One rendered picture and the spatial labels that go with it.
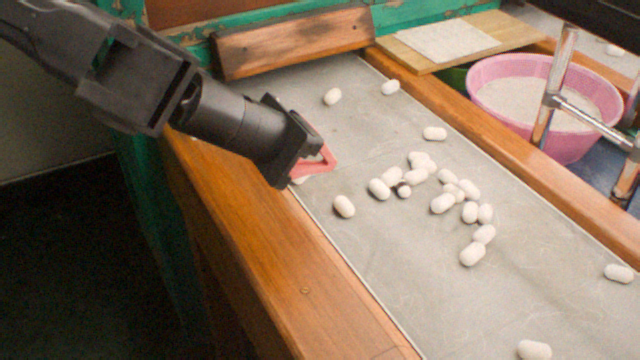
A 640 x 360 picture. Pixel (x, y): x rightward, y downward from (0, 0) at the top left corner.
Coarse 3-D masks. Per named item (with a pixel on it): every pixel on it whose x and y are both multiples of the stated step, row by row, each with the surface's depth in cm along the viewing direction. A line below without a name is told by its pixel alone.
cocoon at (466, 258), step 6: (468, 246) 65; (474, 246) 64; (480, 246) 64; (462, 252) 64; (468, 252) 63; (474, 252) 64; (480, 252) 64; (462, 258) 64; (468, 258) 63; (474, 258) 63; (480, 258) 64; (468, 264) 64
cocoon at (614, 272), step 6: (612, 264) 62; (606, 270) 62; (612, 270) 62; (618, 270) 62; (624, 270) 61; (630, 270) 61; (606, 276) 63; (612, 276) 62; (618, 276) 61; (624, 276) 61; (630, 276) 61; (624, 282) 62
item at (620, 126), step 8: (632, 88) 88; (632, 96) 88; (632, 104) 89; (624, 112) 91; (632, 112) 90; (624, 120) 91; (632, 120) 91; (616, 128) 93; (624, 128) 92; (632, 128) 92; (632, 136) 90; (616, 144) 94; (624, 152) 93
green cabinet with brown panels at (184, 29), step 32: (96, 0) 76; (128, 0) 78; (160, 0) 82; (192, 0) 85; (224, 0) 87; (256, 0) 90; (288, 0) 93; (320, 0) 95; (352, 0) 98; (384, 0) 102; (160, 32) 84; (192, 32) 86
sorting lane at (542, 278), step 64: (320, 128) 87; (384, 128) 87; (448, 128) 87; (320, 192) 75; (512, 192) 75; (384, 256) 66; (448, 256) 66; (512, 256) 66; (576, 256) 66; (448, 320) 59; (512, 320) 58; (576, 320) 58
